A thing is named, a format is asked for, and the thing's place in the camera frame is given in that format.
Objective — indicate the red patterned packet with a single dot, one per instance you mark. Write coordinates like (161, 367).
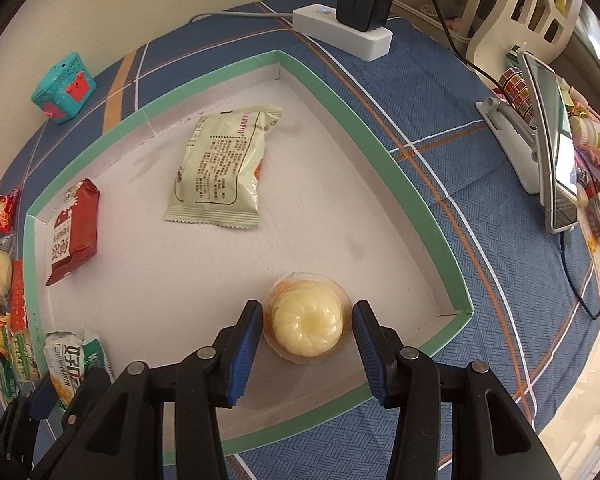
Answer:
(17, 309)

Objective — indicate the smartphone on white stand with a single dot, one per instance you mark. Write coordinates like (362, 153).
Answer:
(540, 149)

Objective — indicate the white power strip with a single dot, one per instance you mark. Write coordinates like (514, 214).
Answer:
(320, 23)

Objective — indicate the green rimmed white tray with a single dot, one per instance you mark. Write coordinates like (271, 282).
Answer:
(332, 202)

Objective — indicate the red cartoon snack bag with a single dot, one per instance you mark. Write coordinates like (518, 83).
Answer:
(8, 206)

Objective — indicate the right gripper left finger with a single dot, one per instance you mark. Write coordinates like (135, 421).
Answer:
(122, 438)

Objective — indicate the dark green snack packet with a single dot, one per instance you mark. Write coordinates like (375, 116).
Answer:
(8, 384)

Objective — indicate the green striped bun packet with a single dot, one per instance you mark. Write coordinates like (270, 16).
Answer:
(21, 356)

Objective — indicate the dark red snack packet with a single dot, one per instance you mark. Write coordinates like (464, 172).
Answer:
(75, 230)

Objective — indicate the cream white snack packet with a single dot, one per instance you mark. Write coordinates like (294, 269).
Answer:
(217, 182)

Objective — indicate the colourful clutter pile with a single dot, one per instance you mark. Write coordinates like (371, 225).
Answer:
(585, 129)

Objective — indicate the white jelly pudding cup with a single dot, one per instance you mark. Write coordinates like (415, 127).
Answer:
(306, 318)

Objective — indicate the teal toy house box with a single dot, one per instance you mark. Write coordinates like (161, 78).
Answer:
(64, 89)

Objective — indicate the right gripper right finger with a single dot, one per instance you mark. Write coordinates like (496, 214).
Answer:
(491, 438)

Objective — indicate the blue plaid tablecloth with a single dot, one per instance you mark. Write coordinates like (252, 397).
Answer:
(532, 292)

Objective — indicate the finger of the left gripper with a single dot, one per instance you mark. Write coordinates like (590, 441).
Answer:
(43, 399)
(96, 383)

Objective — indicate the green white biscuit packet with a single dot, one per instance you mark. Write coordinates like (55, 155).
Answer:
(68, 356)

